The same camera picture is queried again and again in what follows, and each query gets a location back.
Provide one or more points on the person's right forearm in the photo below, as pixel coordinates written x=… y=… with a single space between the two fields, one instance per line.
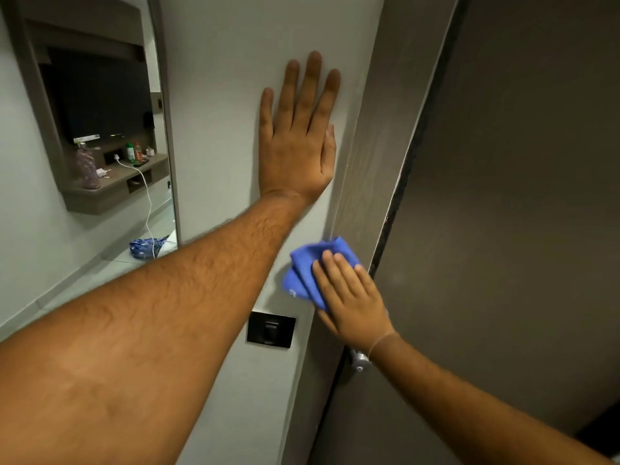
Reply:
x=460 y=406

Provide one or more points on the red bottle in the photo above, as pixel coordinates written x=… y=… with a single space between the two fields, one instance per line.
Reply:
x=138 y=151

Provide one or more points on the person's right little finger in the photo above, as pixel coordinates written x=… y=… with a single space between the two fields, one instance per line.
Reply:
x=366 y=280

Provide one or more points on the blue patterned bag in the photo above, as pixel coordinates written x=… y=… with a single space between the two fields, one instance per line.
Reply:
x=145 y=247

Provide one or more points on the person's left forearm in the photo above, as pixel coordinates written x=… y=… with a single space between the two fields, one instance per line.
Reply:
x=145 y=343

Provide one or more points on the person's left little finger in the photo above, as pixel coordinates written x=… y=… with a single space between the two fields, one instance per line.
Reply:
x=266 y=111

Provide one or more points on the person's left middle finger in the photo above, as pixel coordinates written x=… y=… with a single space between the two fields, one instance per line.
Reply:
x=309 y=87

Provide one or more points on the brown wooden wall unit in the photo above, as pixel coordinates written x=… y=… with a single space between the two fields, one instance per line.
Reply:
x=109 y=192

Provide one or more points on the person's right middle finger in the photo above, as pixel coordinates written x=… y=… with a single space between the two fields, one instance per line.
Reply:
x=336 y=273

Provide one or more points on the person's right thumb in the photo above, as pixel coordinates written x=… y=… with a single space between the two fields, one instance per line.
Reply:
x=327 y=322

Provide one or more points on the person's left hand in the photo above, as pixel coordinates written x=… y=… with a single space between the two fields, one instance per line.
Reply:
x=293 y=154

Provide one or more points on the green bottle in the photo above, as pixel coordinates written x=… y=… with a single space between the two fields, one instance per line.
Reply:
x=131 y=153

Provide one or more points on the person's right hand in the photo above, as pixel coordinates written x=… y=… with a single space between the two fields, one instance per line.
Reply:
x=358 y=314

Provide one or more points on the silver door knob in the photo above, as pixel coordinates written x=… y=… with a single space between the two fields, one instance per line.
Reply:
x=359 y=360

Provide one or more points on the white plug adapter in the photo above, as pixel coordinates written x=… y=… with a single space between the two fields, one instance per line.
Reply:
x=102 y=173

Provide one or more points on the dark brown door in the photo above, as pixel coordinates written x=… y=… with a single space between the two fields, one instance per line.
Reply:
x=508 y=213

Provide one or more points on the blue cleaning cloth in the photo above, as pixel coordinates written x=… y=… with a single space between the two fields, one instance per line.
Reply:
x=307 y=259

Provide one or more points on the purple water bottle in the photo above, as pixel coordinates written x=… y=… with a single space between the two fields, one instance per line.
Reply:
x=87 y=167

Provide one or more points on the person's left thumb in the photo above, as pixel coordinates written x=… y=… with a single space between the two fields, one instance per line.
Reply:
x=330 y=150

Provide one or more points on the brown wooden door frame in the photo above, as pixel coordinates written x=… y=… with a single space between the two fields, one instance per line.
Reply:
x=382 y=130

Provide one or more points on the black wall television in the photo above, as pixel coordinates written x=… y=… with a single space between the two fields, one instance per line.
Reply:
x=101 y=96

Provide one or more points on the black wall switch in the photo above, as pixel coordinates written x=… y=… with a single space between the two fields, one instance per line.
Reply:
x=270 y=329

